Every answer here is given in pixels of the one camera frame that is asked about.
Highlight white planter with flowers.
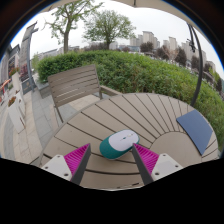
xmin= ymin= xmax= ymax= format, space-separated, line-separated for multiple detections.
xmin=7 ymin=95 xmax=26 ymax=134
xmin=9 ymin=66 xmax=23 ymax=98

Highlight curved dark umbrella pole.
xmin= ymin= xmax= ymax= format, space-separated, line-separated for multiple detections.
xmin=186 ymin=23 xmax=204 ymax=108

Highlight tall grey sign pillar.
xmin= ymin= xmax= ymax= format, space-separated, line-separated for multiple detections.
xmin=19 ymin=21 xmax=39 ymax=94

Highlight blue mouse pad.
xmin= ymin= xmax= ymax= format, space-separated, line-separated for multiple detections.
xmin=175 ymin=109 xmax=214 ymax=156

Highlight sparse tall tree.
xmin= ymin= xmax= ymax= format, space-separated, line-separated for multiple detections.
xmin=43 ymin=0 xmax=104 ymax=54

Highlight round leafy tree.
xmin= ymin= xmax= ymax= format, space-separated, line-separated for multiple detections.
xmin=82 ymin=9 xmax=137 ymax=50

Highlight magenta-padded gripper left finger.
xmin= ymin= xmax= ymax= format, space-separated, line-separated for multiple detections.
xmin=41 ymin=142 xmax=92 ymax=186

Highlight brown slatted chair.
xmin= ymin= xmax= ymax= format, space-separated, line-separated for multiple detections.
xmin=46 ymin=63 xmax=116 ymax=124

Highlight green hedge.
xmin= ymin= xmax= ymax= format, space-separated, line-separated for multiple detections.
xmin=36 ymin=49 xmax=224 ymax=151

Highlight white and teal computer mouse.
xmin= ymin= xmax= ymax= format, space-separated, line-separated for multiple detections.
xmin=98 ymin=129 xmax=141 ymax=160

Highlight distant apartment buildings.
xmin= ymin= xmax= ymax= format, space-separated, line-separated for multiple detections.
xmin=128 ymin=30 xmax=218 ymax=73

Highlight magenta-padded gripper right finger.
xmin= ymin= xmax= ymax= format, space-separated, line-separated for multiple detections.
xmin=131 ymin=142 xmax=184 ymax=186

